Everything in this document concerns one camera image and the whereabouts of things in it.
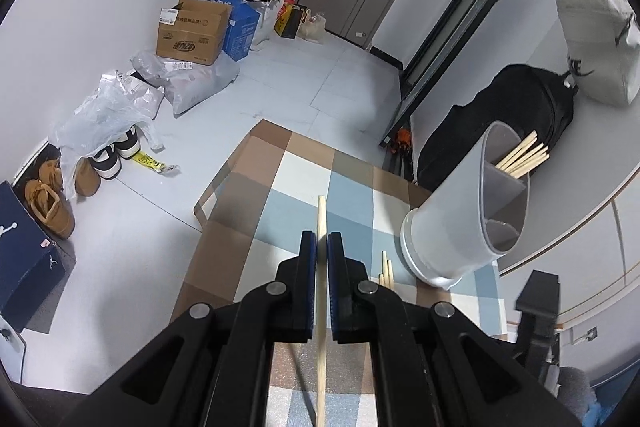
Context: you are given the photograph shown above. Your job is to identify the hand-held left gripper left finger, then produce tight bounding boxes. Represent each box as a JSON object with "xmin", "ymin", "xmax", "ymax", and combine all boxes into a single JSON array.
[{"xmin": 60, "ymin": 229, "xmax": 318, "ymax": 427}]

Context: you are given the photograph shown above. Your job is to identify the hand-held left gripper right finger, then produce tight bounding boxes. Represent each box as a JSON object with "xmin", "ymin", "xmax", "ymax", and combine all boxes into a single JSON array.
[{"xmin": 326, "ymin": 231, "xmax": 583, "ymax": 427}]

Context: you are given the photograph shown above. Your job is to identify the grey utensil holder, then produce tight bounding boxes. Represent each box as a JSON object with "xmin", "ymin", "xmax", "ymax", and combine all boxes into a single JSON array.
[{"xmin": 400, "ymin": 121, "xmax": 530, "ymax": 292}]

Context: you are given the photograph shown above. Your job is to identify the bundle of wooden chopsticks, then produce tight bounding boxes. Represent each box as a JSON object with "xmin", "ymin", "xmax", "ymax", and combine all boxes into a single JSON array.
[{"xmin": 494, "ymin": 130, "xmax": 551, "ymax": 180}]

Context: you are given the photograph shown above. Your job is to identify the person's right forearm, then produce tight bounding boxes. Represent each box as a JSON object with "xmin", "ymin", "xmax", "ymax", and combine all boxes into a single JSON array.
[{"xmin": 542, "ymin": 364, "xmax": 616, "ymax": 427}]

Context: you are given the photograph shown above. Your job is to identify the checkered tablecloth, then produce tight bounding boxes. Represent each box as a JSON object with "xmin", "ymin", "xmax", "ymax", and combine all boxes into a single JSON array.
[{"xmin": 170, "ymin": 118, "xmax": 508, "ymax": 427}]

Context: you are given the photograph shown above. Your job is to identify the orange and black tool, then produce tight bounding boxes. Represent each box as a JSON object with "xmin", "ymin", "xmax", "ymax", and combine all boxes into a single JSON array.
[{"xmin": 382, "ymin": 127, "xmax": 416, "ymax": 180}]

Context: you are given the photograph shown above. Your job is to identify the black backpack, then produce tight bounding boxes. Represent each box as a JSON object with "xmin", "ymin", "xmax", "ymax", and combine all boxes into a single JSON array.
[{"xmin": 416, "ymin": 64, "xmax": 580, "ymax": 192}]

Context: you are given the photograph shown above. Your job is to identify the black and white sneaker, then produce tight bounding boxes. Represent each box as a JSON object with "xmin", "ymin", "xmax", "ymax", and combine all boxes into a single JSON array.
[
  {"xmin": 90, "ymin": 146, "xmax": 122, "ymax": 180},
  {"xmin": 114, "ymin": 127, "xmax": 141, "ymax": 160}
]

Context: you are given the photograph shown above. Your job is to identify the grey parcel bag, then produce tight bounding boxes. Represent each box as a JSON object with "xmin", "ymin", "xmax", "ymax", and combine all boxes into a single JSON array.
[{"xmin": 131, "ymin": 49, "xmax": 241, "ymax": 116}]

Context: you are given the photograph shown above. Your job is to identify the brown shoe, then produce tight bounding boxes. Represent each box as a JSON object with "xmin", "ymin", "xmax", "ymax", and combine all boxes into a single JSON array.
[
  {"xmin": 37, "ymin": 158, "xmax": 64, "ymax": 190},
  {"xmin": 74, "ymin": 157, "xmax": 101, "ymax": 198},
  {"xmin": 24, "ymin": 179, "xmax": 77, "ymax": 240}
]

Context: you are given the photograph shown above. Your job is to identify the white tote bag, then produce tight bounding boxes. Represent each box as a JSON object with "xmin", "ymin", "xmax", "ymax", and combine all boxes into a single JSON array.
[{"xmin": 555, "ymin": 0, "xmax": 640, "ymax": 108}]

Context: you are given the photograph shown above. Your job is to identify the white parcel bag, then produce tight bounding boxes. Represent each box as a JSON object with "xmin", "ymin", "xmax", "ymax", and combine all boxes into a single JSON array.
[{"xmin": 100, "ymin": 72, "xmax": 166, "ymax": 120}]

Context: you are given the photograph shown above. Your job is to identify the blue cardboard box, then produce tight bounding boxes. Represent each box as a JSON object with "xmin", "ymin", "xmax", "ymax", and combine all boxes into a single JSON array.
[{"xmin": 196, "ymin": 0, "xmax": 262, "ymax": 62}]

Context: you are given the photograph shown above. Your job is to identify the yellow and red bag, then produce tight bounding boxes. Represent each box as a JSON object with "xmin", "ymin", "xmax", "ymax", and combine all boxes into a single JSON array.
[{"xmin": 274, "ymin": 2, "xmax": 306, "ymax": 38}]

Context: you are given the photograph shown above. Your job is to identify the clear plastic bag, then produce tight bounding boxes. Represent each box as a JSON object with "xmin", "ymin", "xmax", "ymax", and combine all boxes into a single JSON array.
[{"xmin": 49, "ymin": 77, "xmax": 165, "ymax": 202}]

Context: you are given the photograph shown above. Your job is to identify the white plastic bag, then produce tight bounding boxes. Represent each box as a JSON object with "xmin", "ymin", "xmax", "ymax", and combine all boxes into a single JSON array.
[{"xmin": 250, "ymin": 0, "xmax": 286, "ymax": 50}]

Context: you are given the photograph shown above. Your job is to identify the brown cardboard box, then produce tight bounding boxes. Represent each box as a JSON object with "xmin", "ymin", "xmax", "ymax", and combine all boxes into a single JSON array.
[{"xmin": 156, "ymin": 0, "xmax": 234, "ymax": 66}]

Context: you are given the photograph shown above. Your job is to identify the navy shoe box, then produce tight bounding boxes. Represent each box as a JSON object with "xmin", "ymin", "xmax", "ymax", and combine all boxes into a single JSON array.
[{"xmin": 0, "ymin": 180, "xmax": 68, "ymax": 333}]

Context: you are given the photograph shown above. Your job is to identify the dark sliding door frame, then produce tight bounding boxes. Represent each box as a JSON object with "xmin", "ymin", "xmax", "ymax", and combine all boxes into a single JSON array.
[{"xmin": 370, "ymin": 0, "xmax": 558, "ymax": 148}]

